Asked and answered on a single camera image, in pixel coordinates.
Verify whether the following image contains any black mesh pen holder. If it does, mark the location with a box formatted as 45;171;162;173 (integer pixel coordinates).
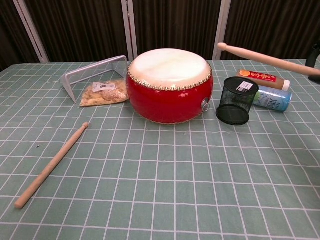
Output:
215;76;260;126

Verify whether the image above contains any green checked tablecloth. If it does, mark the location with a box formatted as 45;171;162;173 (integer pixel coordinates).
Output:
0;58;320;240

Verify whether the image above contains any grey metal mesh shelf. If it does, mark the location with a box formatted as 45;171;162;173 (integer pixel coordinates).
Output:
61;55;128;104

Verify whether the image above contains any red drum white skin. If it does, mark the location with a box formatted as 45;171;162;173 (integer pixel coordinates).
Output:
125;48;214;125

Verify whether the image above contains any brown bottle red label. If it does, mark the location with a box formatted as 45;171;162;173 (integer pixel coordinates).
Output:
236;69;291;91

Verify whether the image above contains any wooden drumstick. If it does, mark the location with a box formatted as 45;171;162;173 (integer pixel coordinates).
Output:
14;121;90;210
217;42;320;76

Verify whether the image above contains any white partition frame post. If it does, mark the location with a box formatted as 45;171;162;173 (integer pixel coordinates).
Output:
212;0;232;61
16;0;50;63
121;0;139;61

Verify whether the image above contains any light blue drink can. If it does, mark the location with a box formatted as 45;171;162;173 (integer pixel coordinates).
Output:
252;84;293;113

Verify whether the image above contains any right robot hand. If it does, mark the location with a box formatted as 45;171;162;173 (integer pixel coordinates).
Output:
306;43;320;81

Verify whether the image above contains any clear bag of snacks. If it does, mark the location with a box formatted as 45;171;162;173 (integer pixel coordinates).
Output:
79;79;129;108

